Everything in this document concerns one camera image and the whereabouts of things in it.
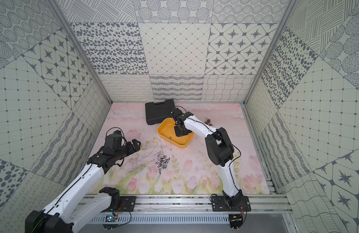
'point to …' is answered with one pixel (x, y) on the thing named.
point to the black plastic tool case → (156, 112)
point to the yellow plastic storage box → (166, 130)
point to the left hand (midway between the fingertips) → (133, 143)
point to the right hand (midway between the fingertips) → (184, 134)
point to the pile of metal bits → (162, 161)
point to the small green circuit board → (109, 218)
